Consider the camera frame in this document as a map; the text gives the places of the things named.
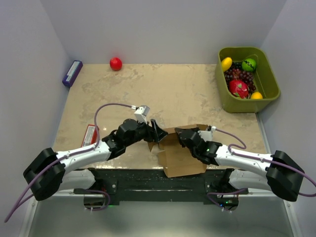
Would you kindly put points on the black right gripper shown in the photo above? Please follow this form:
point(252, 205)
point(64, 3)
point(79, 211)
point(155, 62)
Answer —
point(178, 131)

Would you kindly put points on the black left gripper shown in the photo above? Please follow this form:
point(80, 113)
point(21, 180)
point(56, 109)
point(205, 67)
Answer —
point(160, 134)

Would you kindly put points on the brown cardboard box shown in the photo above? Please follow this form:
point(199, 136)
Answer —
point(176, 160)

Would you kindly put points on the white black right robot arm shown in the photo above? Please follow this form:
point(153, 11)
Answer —
point(277, 172)

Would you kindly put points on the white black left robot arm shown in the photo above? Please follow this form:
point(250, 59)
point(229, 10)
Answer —
point(46, 172)

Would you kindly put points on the red rectangular box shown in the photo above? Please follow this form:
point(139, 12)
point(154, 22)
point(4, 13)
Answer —
point(90, 135)

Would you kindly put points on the purple rectangular box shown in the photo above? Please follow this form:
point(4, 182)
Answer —
point(72, 73)

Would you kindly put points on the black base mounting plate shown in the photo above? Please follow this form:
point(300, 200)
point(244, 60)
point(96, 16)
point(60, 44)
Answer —
point(153, 185)

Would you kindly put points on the red dragon fruit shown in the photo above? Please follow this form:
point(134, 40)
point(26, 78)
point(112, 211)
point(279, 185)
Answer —
point(239, 89)

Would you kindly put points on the dark red grapes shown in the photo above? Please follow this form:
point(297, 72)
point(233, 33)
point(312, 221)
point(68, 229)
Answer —
point(236, 72)

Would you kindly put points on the yellow lemon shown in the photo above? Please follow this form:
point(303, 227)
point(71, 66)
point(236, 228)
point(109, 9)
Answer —
point(226, 63)

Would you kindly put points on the red tomato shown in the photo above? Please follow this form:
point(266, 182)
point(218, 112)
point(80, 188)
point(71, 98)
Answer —
point(115, 64)

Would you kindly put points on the small orange fruit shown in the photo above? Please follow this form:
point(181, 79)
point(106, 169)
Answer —
point(256, 95)

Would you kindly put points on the green striped toy ball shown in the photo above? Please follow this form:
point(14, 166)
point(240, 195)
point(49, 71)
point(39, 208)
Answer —
point(249, 65)

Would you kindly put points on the green plastic bin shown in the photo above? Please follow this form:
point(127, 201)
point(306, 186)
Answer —
point(264, 81)

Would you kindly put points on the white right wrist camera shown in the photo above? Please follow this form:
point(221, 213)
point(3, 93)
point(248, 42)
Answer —
point(207, 135)

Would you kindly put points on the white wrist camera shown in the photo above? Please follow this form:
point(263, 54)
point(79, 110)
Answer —
point(207, 135)
point(141, 113)

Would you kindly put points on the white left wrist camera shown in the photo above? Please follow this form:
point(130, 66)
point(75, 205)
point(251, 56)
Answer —
point(141, 113)

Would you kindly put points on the aluminium rail frame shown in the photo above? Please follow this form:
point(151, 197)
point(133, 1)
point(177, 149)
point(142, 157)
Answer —
point(259, 213)

